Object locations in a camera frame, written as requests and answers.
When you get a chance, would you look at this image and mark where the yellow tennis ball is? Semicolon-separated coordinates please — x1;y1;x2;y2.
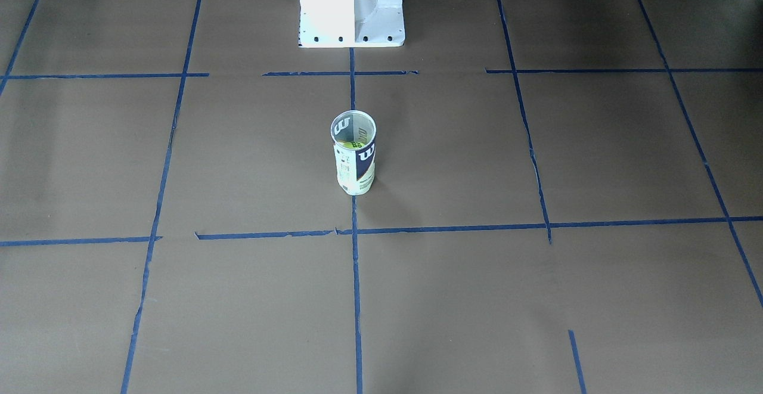
336;139;368;151

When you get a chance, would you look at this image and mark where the clear tennis ball can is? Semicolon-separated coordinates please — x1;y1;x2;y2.
330;110;378;196

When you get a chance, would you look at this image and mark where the white pedestal column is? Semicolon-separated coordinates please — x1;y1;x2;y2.
298;0;406;48

